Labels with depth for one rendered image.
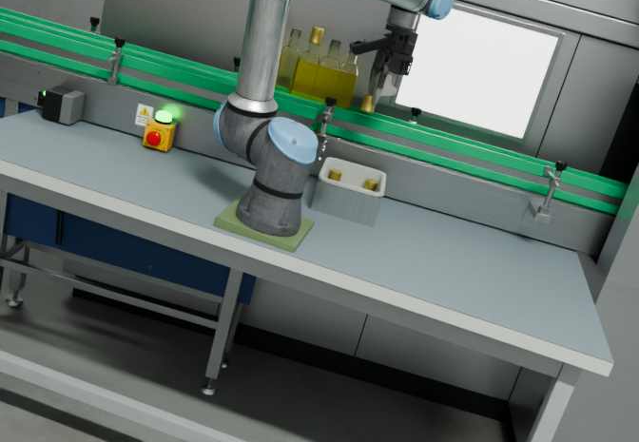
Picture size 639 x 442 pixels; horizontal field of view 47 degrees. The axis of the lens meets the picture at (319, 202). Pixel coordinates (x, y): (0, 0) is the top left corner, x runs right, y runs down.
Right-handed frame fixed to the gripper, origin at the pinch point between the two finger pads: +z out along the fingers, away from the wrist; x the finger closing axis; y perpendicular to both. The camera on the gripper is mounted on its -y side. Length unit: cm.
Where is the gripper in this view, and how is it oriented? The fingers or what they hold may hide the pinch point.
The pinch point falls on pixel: (370, 98)
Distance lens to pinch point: 201.4
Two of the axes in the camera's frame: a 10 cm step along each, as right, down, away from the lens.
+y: 9.4, 1.7, 2.8
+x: -2.0, -3.7, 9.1
